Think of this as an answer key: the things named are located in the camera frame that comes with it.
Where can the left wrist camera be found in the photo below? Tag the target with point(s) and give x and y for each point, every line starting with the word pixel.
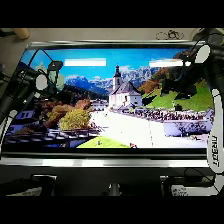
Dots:
pixel 55 65

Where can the silver frame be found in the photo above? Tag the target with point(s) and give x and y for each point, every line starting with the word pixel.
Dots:
pixel 100 162

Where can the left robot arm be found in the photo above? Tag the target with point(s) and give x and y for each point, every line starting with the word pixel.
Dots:
pixel 16 91

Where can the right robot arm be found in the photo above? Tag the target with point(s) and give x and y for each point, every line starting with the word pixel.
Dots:
pixel 218 133

